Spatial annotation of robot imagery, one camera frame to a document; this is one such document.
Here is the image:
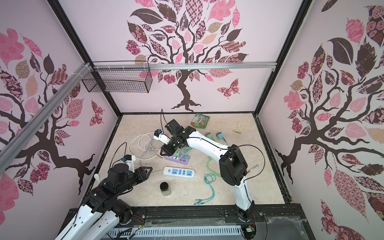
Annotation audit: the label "black wire mesh basket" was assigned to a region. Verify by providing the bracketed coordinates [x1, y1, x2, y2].
[82, 60, 153, 94]

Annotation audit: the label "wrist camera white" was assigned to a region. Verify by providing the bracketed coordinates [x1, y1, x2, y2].
[121, 155, 136, 172]
[153, 129, 171, 145]

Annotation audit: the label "white coiled power cord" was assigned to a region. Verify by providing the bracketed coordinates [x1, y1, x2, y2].
[128, 131, 164, 160]

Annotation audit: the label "green snack packet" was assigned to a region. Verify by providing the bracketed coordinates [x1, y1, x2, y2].
[191, 114, 211, 129]

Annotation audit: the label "teal green charger plug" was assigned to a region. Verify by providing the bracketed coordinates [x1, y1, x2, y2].
[216, 132, 226, 141]

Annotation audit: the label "white blue power strip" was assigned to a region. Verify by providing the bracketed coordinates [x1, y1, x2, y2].
[163, 167, 196, 179]

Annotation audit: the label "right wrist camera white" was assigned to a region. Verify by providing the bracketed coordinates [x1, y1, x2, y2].
[153, 129, 171, 145]

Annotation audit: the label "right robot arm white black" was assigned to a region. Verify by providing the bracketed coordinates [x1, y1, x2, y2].
[154, 120, 256, 222]

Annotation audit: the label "light green charger plug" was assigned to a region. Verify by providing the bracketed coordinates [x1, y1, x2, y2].
[173, 151, 181, 158]

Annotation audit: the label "small green charger plug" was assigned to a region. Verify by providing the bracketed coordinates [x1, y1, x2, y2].
[206, 133, 215, 141]

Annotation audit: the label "purple power strip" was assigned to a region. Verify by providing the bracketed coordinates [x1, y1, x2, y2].
[164, 155, 189, 166]

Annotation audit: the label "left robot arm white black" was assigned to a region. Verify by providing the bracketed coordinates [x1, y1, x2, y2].
[56, 164, 153, 240]

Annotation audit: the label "small wooden brush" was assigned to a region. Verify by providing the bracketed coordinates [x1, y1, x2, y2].
[234, 121, 242, 134]

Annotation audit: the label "tangled green pink cables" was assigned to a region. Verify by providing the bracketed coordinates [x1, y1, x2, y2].
[182, 146, 223, 206]

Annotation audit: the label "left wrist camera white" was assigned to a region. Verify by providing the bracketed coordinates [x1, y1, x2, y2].
[121, 155, 136, 172]

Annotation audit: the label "aluminium rail bar left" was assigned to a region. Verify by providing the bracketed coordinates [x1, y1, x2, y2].
[1, 63, 91, 173]

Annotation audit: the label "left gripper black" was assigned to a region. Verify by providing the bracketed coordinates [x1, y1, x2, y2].
[116, 166, 153, 195]

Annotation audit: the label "white slotted cable duct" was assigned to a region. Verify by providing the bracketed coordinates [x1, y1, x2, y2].
[110, 226, 244, 240]

